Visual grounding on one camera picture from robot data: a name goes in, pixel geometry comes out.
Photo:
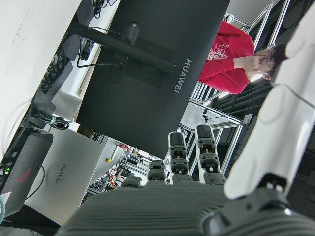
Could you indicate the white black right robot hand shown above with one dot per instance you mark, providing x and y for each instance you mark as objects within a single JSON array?
[{"x": 160, "y": 211}]

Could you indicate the black Huawei monitor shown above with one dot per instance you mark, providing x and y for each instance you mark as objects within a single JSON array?
[{"x": 147, "y": 98}]

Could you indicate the dark grey gaming laptop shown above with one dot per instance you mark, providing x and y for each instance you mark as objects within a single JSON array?
[{"x": 27, "y": 167}]

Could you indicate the black monitor stand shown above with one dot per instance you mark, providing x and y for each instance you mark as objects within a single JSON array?
[{"x": 147, "y": 57}]

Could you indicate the person in red shirt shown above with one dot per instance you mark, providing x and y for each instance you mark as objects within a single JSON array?
[{"x": 221, "y": 61}]

